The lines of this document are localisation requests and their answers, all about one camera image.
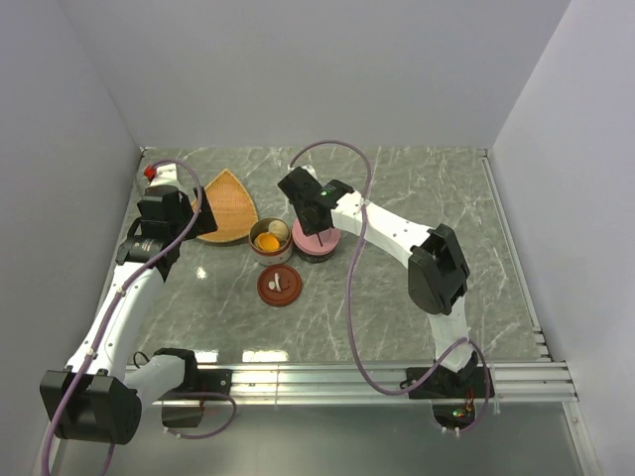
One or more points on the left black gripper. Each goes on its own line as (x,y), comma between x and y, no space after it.
(204,222)

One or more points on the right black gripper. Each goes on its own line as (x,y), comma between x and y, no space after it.
(309,229)

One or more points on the pink round lid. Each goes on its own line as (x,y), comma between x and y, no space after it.
(319,244)

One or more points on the dark steel lunch tin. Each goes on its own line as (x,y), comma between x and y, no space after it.
(314,258)

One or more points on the orange egg tart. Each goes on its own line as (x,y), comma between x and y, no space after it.
(267,243)

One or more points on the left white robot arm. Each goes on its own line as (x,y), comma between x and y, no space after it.
(92,398)

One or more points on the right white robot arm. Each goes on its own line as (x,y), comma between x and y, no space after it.
(436,266)

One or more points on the white steel lunch tin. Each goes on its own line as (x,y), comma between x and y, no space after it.
(269,259)

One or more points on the woven bamboo tray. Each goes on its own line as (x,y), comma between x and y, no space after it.
(233,209)

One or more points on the brown round lid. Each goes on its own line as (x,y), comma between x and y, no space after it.
(279,285)

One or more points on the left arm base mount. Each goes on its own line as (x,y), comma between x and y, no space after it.
(198,387)

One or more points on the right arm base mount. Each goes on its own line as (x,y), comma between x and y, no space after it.
(454,396)

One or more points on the aluminium rail frame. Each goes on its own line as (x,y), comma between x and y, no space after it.
(323,419)

